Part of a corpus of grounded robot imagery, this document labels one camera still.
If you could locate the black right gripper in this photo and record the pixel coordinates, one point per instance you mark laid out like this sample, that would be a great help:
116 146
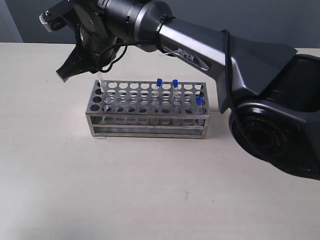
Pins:
96 45

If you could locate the blue capped tube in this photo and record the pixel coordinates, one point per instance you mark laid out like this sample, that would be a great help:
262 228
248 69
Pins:
102 82
175 92
156 92
199 111

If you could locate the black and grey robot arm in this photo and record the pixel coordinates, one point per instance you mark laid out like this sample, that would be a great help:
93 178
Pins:
272 91

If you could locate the stainless steel test tube rack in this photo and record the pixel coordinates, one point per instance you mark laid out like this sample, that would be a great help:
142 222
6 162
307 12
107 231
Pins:
125 109

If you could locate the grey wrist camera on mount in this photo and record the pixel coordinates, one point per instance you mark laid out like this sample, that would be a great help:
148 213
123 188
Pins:
53 17

